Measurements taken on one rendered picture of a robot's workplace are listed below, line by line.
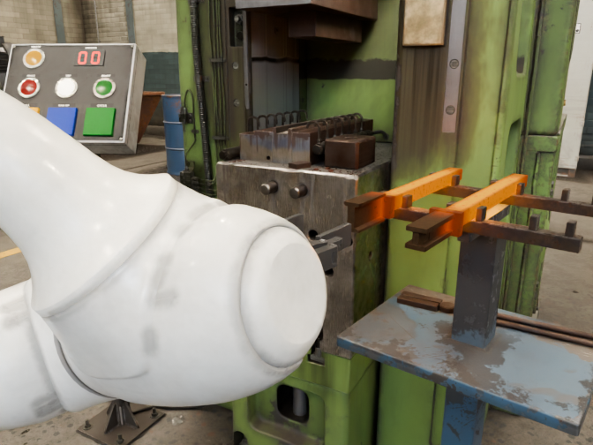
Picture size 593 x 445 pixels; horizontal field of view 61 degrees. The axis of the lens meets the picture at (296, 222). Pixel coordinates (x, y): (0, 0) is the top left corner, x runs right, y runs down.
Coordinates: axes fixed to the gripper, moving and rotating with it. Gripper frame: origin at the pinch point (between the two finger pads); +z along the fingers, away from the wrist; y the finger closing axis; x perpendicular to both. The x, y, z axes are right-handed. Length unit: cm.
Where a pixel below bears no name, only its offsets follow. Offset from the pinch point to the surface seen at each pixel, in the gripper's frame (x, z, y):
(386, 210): -0.4, 17.7, 1.6
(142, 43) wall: 70, 543, -760
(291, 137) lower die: 5, 45, -38
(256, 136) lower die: 5, 43, -48
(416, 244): -0.7, 6.2, 11.7
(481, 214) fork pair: 0.1, 22.5, 14.5
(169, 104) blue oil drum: -14, 318, -419
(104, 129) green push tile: 6, 22, -79
